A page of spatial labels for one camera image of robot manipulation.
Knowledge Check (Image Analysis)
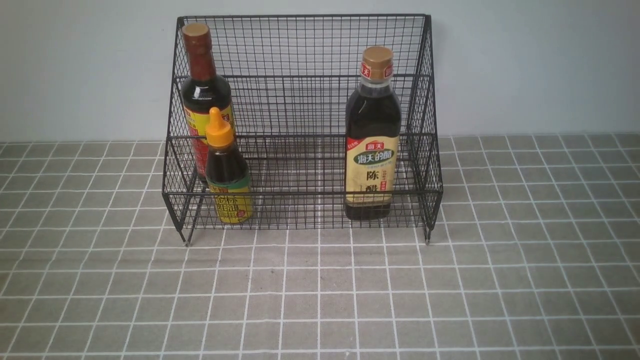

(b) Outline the vinegar bottle tan label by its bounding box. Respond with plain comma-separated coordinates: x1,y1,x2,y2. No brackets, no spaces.
344,45,402,221

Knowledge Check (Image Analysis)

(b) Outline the oyster sauce bottle orange cap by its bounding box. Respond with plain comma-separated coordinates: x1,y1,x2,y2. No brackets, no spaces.
205,107,253,224

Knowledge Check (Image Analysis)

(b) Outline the soy sauce bottle red label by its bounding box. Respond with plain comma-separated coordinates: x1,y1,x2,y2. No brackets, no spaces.
180,22,235,183

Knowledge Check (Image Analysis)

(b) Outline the black wire mesh rack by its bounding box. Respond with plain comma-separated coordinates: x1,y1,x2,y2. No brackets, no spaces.
161,13,444,246

